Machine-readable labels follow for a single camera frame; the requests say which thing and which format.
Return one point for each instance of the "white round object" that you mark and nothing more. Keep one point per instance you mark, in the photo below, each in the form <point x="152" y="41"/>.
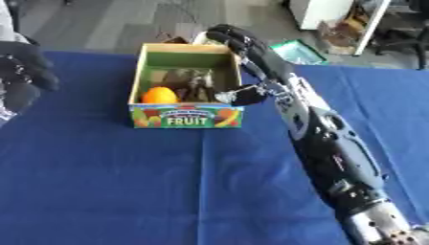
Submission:
<point x="201" y="38"/>

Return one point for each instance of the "black office chair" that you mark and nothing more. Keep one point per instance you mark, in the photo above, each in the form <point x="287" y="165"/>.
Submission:
<point x="405" y="32"/>

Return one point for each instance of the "green bag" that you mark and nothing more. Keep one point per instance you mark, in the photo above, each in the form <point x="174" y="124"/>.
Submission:
<point x="299" y="51"/>

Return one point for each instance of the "dark grey toy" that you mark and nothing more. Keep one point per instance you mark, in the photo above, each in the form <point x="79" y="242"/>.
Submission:
<point x="193" y="84"/>

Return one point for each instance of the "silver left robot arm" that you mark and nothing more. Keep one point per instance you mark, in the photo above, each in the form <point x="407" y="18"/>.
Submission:
<point x="4" y="116"/>

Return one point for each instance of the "white cabinet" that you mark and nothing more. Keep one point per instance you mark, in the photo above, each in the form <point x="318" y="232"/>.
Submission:
<point x="321" y="12"/>

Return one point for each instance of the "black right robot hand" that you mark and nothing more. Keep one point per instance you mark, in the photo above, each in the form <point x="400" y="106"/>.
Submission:
<point x="268" y="65"/>

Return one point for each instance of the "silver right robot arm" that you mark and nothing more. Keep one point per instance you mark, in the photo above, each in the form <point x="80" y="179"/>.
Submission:
<point x="335" y="150"/>

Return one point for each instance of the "cardboard box with green inside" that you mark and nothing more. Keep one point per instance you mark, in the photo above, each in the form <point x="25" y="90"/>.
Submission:
<point x="187" y="118"/>

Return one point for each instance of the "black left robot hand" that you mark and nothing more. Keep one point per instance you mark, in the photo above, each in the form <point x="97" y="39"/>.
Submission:
<point x="25" y="70"/>

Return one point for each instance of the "orange toy fruit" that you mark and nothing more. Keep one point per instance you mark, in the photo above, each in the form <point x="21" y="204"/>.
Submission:
<point x="159" y="95"/>

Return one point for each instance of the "brown cardboard pile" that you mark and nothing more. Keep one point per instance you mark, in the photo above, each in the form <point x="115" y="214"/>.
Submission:
<point x="341" y="33"/>

